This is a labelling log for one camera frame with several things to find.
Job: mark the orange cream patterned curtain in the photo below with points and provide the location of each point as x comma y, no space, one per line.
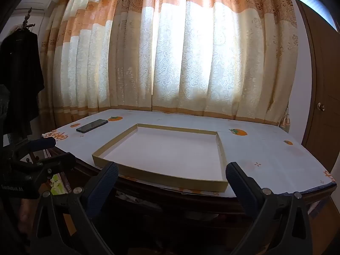
212,58
93,58

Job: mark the black smartphone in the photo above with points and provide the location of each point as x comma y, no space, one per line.
92,126

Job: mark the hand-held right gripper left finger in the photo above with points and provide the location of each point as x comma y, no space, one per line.
106,182

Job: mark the brown wooden door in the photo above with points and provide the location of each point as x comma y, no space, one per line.
324,71

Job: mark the black hanging garment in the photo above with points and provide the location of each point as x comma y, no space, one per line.
21,79

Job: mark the yellow green printed cloth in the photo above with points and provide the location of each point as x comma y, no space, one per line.
57,186

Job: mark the transom window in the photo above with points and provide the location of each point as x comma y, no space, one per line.
313,0

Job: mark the curtain tassel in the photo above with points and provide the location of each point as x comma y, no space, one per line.
284,119

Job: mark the brass door knob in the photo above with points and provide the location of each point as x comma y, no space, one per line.
321,106

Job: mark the clothes hanger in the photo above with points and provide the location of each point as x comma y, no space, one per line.
26,22

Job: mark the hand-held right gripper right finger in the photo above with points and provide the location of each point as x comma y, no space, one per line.
236,183

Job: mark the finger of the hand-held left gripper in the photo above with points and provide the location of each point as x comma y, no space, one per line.
42,143
58,163

